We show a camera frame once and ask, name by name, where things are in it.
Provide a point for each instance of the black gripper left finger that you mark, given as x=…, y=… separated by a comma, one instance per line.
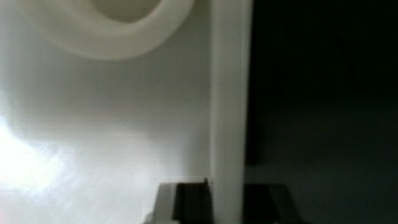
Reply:
x=181, y=204

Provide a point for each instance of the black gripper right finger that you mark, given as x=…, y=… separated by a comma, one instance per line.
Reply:
x=268, y=205

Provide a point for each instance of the white square tabletop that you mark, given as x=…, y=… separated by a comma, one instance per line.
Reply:
x=123, y=97

